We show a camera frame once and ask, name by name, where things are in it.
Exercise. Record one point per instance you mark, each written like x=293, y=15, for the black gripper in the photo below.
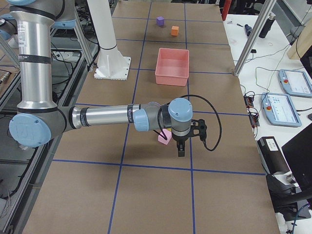
x=180, y=139

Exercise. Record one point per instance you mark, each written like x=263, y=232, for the orange foam block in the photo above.
x=175, y=31

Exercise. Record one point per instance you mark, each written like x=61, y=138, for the purple foam block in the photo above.
x=160, y=21

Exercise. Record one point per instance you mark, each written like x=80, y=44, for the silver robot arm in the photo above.
x=41, y=117

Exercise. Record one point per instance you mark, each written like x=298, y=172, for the pink plastic bin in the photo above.
x=172, y=67

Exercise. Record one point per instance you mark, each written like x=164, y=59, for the pink foam block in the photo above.
x=165, y=136

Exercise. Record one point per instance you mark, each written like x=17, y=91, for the black box with label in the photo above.
x=271, y=156

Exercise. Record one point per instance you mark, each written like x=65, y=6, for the near blue teach pendant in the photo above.
x=279, y=110

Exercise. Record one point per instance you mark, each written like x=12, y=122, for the blue teach pendant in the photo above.
x=279, y=110
x=295, y=83

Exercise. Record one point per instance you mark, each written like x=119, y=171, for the black monitor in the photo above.
x=298, y=154

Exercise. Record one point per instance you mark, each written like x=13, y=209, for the far blue teach pendant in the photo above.
x=295, y=83

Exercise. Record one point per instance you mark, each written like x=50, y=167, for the black bottle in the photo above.
x=267, y=26

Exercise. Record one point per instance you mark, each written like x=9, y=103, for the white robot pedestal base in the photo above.
x=111, y=64

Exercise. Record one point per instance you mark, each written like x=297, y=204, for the aluminium frame post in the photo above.
x=261, y=19

